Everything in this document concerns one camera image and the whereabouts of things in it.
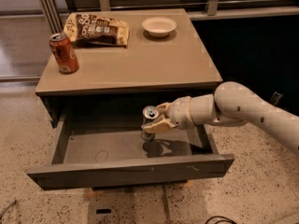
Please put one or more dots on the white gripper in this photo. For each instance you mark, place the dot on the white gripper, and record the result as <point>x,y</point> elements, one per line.
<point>181,112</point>

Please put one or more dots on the silver blue redbull can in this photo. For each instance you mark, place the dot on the silver blue redbull can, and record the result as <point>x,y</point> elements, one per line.
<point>150,113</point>

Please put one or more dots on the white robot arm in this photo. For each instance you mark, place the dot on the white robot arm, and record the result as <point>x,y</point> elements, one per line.
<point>231,104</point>

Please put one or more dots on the grey drawer cabinet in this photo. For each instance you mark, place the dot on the grey drawer cabinet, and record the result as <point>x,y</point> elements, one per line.
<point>177,61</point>

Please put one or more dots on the open grey top drawer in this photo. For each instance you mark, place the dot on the open grey top drawer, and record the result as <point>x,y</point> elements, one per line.
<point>98,150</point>

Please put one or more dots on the red soda can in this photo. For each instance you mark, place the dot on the red soda can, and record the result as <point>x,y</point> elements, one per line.
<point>64,54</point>

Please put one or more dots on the white paper bowl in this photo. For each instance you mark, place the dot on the white paper bowl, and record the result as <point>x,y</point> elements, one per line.
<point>159,27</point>

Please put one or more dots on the brown chip bag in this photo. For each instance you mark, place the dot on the brown chip bag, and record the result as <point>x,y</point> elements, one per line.
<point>97,29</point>

